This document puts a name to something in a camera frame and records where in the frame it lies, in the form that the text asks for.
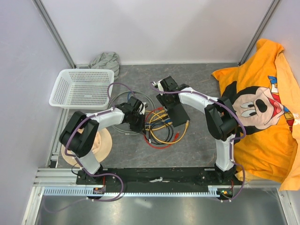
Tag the black network switch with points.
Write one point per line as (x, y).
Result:
(178, 115)

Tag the white perforated plastic basket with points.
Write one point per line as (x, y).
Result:
(82, 89)

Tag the beige bucket hat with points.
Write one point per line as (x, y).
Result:
(101, 148)

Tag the aluminium frame post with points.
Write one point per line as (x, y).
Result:
(54, 32)
(264, 22)

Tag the right aluminium frame post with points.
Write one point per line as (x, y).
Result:
(264, 22)

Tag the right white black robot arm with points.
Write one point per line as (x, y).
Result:
(222, 121)

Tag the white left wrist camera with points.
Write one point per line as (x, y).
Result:
(143, 107)

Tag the orange cartoon print shirt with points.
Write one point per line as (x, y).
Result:
(266, 98)

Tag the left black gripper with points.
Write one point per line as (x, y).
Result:
(140, 127)

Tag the left aluminium frame post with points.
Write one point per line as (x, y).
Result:
(54, 32)

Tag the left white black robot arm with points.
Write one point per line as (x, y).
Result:
(86, 141)

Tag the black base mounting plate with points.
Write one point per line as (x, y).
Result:
(163, 179)

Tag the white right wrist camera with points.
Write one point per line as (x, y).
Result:
(160, 87)

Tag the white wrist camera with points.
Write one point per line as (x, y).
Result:
(143, 107)
(160, 87)

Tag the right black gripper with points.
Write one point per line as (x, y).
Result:
(161, 98)

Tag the grey crumpled cloth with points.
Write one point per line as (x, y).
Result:
(107, 60)

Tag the grey slotted cable duct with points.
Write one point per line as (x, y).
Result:
(94, 192)

